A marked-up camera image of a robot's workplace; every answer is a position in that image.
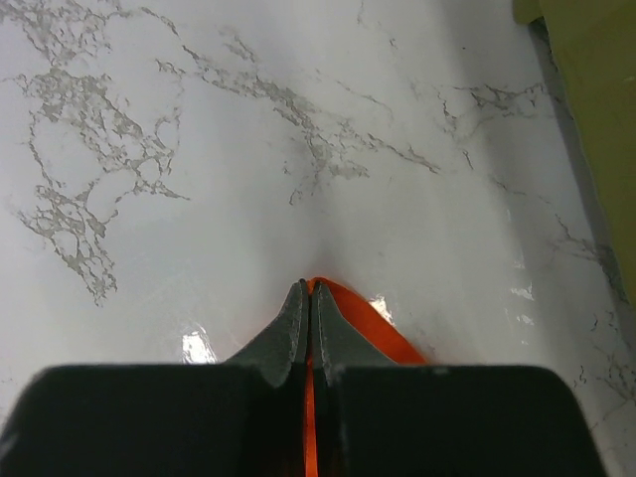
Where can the olive green plastic bin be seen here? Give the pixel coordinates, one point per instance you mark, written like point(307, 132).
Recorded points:
point(593, 44)

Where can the orange t-shirt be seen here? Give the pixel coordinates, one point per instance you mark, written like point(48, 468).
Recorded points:
point(373, 326)

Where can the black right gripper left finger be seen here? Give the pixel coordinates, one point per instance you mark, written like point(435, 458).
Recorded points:
point(240, 417)

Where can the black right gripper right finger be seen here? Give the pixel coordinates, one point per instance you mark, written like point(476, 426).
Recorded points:
point(375, 417)

